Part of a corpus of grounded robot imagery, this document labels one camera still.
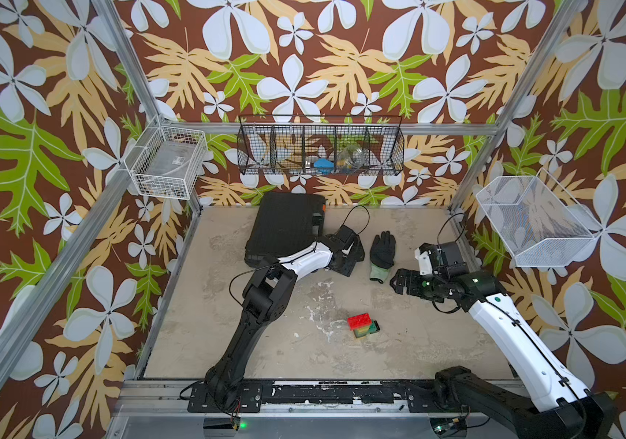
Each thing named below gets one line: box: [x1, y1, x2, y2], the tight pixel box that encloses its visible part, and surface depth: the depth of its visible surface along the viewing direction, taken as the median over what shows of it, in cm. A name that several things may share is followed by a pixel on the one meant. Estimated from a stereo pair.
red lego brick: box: [346, 312, 372, 332], surface depth 76 cm
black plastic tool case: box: [244, 192, 326, 268], surface depth 110 cm
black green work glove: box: [369, 230, 397, 284], surface depth 106 cm
